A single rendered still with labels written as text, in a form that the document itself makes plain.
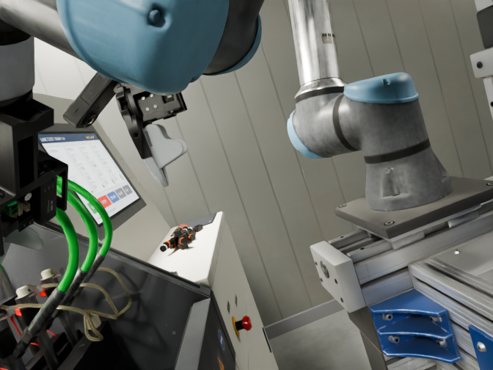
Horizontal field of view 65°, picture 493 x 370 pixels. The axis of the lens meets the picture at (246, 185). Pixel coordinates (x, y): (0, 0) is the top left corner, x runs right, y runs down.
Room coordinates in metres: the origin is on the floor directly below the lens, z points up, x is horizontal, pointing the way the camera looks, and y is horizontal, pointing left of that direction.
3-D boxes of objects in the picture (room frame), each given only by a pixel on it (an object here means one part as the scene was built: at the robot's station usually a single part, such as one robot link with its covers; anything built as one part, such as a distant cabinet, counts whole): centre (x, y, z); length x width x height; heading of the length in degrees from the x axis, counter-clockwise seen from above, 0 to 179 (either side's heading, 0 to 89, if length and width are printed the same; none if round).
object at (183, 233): (1.20, 0.24, 1.01); 0.23 x 0.11 x 0.06; 178
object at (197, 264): (1.16, 0.24, 0.96); 0.70 x 0.22 x 0.03; 178
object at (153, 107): (0.58, 0.09, 1.36); 0.09 x 0.08 x 0.12; 88
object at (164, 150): (0.56, 0.10, 1.26); 0.06 x 0.03 x 0.09; 88
